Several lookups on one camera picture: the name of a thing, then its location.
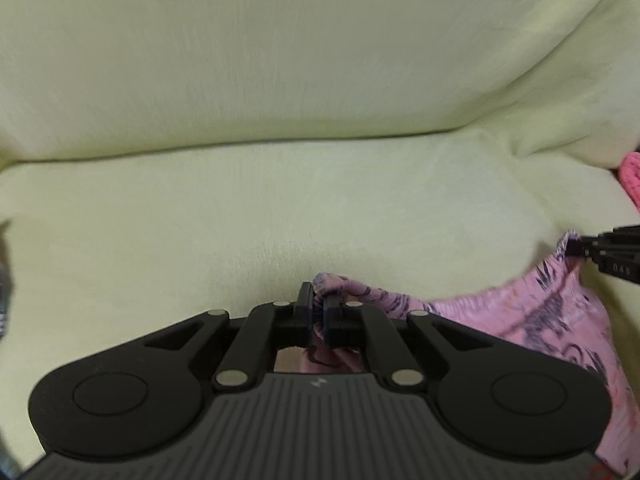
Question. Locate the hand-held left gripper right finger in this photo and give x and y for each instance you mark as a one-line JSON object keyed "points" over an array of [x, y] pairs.
{"points": [[331, 310]]}

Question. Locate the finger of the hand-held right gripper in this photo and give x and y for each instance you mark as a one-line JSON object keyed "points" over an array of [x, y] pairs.
{"points": [[585, 246]]}

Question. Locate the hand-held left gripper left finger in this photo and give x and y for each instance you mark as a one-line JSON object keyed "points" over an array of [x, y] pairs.
{"points": [[303, 301]]}

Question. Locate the pink printed pants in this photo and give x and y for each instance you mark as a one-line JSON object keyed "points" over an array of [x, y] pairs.
{"points": [[550, 320]]}

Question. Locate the pink knit cloth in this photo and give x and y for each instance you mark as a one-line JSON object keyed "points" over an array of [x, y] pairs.
{"points": [[631, 180]]}

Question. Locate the yellow-green sofa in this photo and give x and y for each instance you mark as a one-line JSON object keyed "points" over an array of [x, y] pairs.
{"points": [[280, 125]]}

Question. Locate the dark checked cloth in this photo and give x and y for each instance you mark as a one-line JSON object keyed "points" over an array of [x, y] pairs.
{"points": [[4, 290]]}

